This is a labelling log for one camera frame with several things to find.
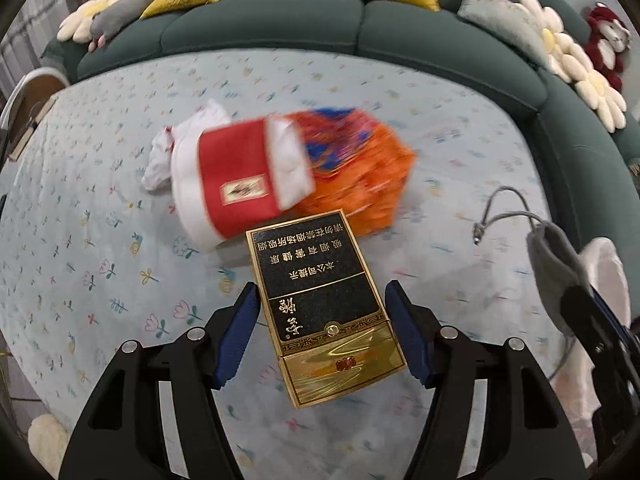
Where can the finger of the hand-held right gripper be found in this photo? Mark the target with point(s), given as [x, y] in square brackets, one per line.
[631, 337]
[590, 325]

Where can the wooden chair white frame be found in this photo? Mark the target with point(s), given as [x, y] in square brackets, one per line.
[30, 100]

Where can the grey plush toy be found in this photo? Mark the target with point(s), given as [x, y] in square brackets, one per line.
[120, 15]

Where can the teal fabric sofa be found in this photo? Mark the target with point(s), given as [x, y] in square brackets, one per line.
[280, 25]

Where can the black gold cigarette box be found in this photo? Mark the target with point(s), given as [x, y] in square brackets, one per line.
[320, 290]

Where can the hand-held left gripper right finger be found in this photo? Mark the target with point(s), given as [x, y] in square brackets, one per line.
[405, 335]

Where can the white daisy cushion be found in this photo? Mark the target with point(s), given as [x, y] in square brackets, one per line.
[90, 12]
[600, 95]
[550, 40]

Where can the cream fluffy fabric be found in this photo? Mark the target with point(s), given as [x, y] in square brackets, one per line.
[47, 440]

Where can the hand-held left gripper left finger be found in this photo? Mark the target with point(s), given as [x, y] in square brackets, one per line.
[240, 330]

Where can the orange snack bag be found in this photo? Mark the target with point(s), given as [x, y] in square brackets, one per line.
[365, 175]

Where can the red bear plush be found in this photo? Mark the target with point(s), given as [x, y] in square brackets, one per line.
[607, 40]

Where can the floral light blue tablecloth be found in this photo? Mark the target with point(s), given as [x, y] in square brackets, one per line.
[125, 240]

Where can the pale floral cushion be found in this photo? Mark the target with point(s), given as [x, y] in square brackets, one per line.
[500, 10]

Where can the white tissue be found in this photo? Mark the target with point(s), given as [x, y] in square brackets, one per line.
[160, 160]

